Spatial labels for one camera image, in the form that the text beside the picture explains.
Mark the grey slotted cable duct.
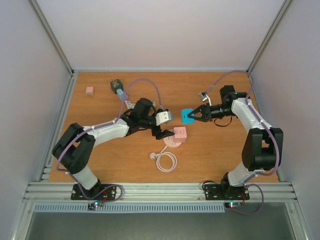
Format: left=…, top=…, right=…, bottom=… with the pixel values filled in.
left=34, top=202, right=225, bottom=214

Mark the teal square plug adapter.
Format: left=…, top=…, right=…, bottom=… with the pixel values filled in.
left=180, top=108, right=195, bottom=125

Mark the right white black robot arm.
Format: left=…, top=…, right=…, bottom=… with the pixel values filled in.
left=187, top=85, right=284, bottom=199

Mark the green circuit board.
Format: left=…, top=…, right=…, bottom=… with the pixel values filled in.
left=87, top=201, right=103, bottom=211
left=224, top=201, right=244, bottom=209

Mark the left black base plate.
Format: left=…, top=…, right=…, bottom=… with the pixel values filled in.
left=70, top=184, right=117, bottom=201

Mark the aluminium front rail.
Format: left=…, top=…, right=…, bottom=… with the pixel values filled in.
left=23, top=182, right=298, bottom=203

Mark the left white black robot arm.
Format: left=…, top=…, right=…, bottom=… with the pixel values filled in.
left=52, top=98, right=174, bottom=199

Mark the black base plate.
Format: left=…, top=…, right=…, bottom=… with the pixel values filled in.
left=201, top=181, right=250, bottom=201
left=70, top=184, right=117, bottom=201

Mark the aluminium frame post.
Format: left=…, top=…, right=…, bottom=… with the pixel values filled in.
left=246, top=0, right=294, bottom=74
left=28, top=0, right=74, bottom=76

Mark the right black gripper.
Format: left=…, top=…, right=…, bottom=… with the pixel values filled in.
left=188, top=102, right=234, bottom=121

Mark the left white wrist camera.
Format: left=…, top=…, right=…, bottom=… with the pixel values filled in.
left=155, top=110, right=173, bottom=126

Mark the small pink plug adapter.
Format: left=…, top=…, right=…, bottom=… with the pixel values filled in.
left=85, top=86, right=95, bottom=96

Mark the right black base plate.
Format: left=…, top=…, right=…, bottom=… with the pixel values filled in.
left=201, top=181, right=250, bottom=201

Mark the large pink cube adapter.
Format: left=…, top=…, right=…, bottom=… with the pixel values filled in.
left=173, top=126, right=187, bottom=143

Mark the right green circuit board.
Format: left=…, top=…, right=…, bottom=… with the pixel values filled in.
left=224, top=201, right=244, bottom=209

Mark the right aluminium frame post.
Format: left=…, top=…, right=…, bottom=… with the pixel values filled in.
left=246, top=0, right=294, bottom=74

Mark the purple power strip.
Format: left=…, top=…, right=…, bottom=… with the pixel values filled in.
left=119, top=92, right=129, bottom=101

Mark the light blue plug adapter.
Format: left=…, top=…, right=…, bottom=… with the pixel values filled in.
left=116, top=88, right=124, bottom=98

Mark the white coiled socket cord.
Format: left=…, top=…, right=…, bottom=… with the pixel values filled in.
left=149, top=146, right=178, bottom=173

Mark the left aluminium frame post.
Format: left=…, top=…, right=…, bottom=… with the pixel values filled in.
left=28, top=0, right=74, bottom=76

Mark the dark green cube adapter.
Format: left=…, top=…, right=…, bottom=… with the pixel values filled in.
left=110, top=79, right=124, bottom=94

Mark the left green circuit board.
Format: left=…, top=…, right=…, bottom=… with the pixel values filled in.
left=87, top=201, right=103, bottom=211

